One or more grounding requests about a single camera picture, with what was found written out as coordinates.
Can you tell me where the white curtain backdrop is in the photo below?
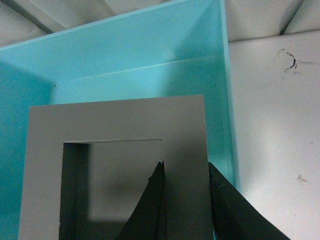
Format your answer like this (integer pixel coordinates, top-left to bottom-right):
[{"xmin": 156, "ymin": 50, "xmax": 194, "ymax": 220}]
[{"xmin": 0, "ymin": 0, "xmax": 320, "ymax": 50}]

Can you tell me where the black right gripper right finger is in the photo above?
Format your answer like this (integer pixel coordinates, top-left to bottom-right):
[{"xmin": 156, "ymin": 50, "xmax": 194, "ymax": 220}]
[{"xmin": 208, "ymin": 162, "xmax": 289, "ymax": 240}]

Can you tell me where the light blue plastic box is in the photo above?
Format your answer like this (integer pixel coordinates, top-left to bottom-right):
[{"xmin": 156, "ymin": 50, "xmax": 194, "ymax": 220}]
[{"xmin": 0, "ymin": 0, "xmax": 236, "ymax": 240}]

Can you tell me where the gray cube with square hole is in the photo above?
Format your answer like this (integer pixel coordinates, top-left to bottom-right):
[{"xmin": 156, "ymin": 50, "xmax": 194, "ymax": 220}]
[{"xmin": 18, "ymin": 95, "xmax": 213, "ymax": 240}]

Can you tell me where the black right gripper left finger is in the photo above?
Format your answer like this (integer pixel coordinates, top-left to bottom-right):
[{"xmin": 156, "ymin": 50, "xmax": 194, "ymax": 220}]
[{"xmin": 118, "ymin": 162, "xmax": 166, "ymax": 240}]

